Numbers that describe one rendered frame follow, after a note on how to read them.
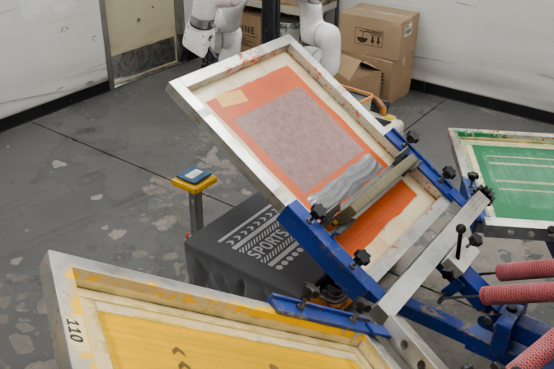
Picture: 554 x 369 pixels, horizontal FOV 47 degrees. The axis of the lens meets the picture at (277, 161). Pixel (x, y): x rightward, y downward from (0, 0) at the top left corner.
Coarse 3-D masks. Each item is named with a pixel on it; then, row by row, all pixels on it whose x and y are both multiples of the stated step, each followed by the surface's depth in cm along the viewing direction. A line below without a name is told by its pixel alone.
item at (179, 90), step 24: (264, 48) 206; (288, 48) 216; (192, 72) 183; (216, 72) 188; (312, 72) 214; (192, 96) 177; (336, 96) 212; (192, 120) 177; (216, 120) 176; (360, 120) 210; (216, 144) 174; (240, 144) 174; (384, 144) 208; (240, 168) 172; (264, 192) 170; (432, 192) 204; (432, 216) 192; (408, 240) 181; (384, 264) 171
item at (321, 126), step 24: (288, 72) 210; (264, 96) 197; (288, 96) 202; (312, 96) 208; (288, 120) 195; (312, 120) 200; (336, 120) 206; (312, 144) 193; (336, 144) 199; (360, 144) 204; (336, 168) 192; (408, 192) 200; (384, 216) 188
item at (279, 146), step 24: (240, 120) 185; (264, 120) 190; (264, 144) 184; (288, 144) 188; (288, 168) 182; (312, 168) 187; (312, 192) 181; (360, 216) 183; (336, 240) 173; (360, 240) 177
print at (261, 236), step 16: (272, 208) 232; (240, 224) 223; (256, 224) 223; (272, 224) 223; (224, 240) 214; (240, 240) 215; (256, 240) 215; (272, 240) 215; (288, 240) 215; (256, 256) 207; (272, 256) 207; (288, 256) 207
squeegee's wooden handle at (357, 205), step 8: (408, 160) 192; (416, 160) 194; (392, 168) 194; (400, 168) 188; (408, 168) 190; (384, 176) 182; (392, 176) 184; (376, 184) 178; (384, 184) 180; (368, 192) 175; (376, 192) 176; (360, 200) 171; (368, 200) 173; (344, 208) 174; (352, 208) 168; (360, 208) 170; (336, 216) 172; (344, 216) 171; (352, 216) 169
